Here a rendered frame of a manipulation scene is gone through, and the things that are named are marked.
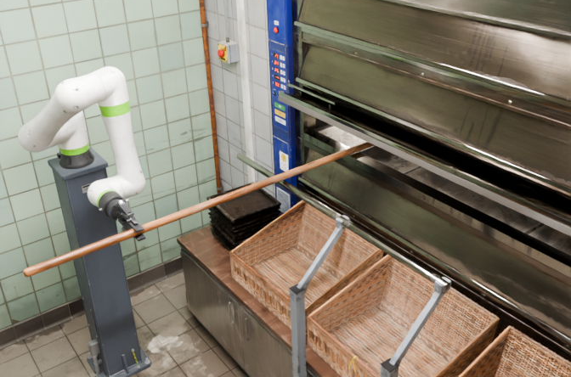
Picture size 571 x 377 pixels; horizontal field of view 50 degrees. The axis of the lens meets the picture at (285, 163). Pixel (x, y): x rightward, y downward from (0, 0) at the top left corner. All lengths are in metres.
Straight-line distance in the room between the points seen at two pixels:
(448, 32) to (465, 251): 0.83
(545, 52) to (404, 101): 0.61
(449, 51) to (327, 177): 1.01
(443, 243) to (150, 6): 1.94
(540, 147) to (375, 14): 0.82
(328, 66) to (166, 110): 1.21
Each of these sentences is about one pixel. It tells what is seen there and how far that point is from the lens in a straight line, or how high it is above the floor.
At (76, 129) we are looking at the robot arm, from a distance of 2.74.
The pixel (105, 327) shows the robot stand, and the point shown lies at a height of 0.34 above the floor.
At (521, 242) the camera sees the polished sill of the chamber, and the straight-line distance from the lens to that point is 2.25.
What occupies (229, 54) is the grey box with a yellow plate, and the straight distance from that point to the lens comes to 3.27.
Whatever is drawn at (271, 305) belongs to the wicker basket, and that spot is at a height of 0.62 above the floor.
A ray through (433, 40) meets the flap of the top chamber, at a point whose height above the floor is 1.79.
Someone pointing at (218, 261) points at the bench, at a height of 0.58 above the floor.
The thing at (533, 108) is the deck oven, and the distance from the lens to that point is 2.05.
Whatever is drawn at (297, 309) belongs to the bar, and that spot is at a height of 0.87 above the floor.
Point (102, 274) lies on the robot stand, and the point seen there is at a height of 0.64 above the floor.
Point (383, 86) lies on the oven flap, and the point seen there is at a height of 1.55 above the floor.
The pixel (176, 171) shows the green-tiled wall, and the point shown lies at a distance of 3.74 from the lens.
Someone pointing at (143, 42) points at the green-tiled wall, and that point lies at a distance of 3.42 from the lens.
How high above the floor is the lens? 2.38
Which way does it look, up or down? 27 degrees down
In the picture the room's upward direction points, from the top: 2 degrees counter-clockwise
